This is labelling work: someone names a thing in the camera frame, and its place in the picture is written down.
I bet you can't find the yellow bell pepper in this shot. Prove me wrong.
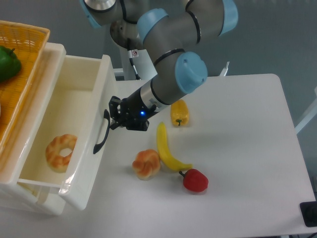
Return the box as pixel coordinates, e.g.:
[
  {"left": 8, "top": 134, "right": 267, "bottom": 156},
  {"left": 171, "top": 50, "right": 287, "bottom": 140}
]
[{"left": 170, "top": 99, "right": 189, "bottom": 126}]

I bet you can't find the round twisted bread roll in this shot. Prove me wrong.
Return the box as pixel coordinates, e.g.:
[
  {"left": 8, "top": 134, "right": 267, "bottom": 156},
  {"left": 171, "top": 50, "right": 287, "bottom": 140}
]
[{"left": 132, "top": 149, "right": 161, "bottom": 180}]

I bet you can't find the ring shaped bread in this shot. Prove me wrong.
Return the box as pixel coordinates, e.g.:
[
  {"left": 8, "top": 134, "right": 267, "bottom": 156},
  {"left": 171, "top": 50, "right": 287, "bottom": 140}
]
[{"left": 45, "top": 134, "right": 77, "bottom": 173}]

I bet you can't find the red bell pepper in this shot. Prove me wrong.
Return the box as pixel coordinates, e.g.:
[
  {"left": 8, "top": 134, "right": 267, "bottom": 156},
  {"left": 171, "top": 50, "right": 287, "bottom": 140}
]
[{"left": 179, "top": 169, "right": 209, "bottom": 193}]

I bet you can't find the white top drawer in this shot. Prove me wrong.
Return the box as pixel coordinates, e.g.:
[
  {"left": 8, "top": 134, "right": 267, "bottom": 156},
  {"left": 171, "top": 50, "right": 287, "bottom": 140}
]
[{"left": 18, "top": 55, "right": 116, "bottom": 215}]

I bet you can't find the white drawer cabinet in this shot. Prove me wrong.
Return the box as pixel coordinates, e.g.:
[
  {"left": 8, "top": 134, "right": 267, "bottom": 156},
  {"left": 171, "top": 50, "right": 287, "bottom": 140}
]
[{"left": 0, "top": 43, "right": 66, "bottom": 215}]

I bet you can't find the green bell pepper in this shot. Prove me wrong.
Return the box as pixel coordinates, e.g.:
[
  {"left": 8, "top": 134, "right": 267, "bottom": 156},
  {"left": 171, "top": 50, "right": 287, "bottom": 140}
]
[{"left": 0, "top": 46, "right": 21, "bottom": 82}]

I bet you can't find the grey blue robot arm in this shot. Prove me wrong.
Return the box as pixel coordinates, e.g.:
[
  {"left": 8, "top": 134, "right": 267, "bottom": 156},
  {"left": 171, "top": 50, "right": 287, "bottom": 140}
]
[{"left": 81, "top": 0, "right": 238, "bottom": 131}]

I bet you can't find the orange plastic basket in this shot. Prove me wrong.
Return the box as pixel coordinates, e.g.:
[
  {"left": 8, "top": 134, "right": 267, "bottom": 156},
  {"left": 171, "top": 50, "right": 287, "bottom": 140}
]
[{"left": 0, "top": 20, "right": 50, "bottom": 151}]

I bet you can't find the black device at edge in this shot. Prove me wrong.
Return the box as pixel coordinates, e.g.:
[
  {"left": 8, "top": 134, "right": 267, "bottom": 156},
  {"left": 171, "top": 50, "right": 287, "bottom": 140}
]
[{"left": 300, "top": 201, "right": 317, "bottom": 227}]

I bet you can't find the yellow banana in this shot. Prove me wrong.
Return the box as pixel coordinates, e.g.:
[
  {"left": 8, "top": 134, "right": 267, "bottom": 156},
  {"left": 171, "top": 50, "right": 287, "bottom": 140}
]
[{"left": 156, "top": 122, "right": 193, "bottom": 172}]

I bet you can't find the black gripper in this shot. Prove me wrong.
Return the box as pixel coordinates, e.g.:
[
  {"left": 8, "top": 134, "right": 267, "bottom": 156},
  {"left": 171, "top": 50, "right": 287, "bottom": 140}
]
[{"left": 109, "top": 88, "right": 157, "bottom": 131}]

